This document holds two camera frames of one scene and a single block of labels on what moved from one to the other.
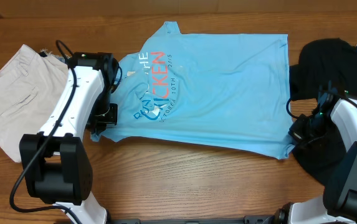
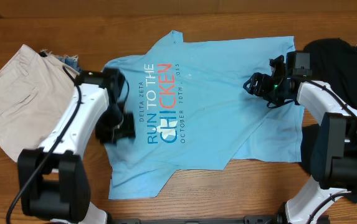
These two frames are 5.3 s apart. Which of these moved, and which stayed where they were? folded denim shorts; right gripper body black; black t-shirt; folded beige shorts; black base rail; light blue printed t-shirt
Moved: right gripper body black; light blue printed t-shirt
Stayed: folded denim shorts; black base rail; folded beige shorts; black t-shirt
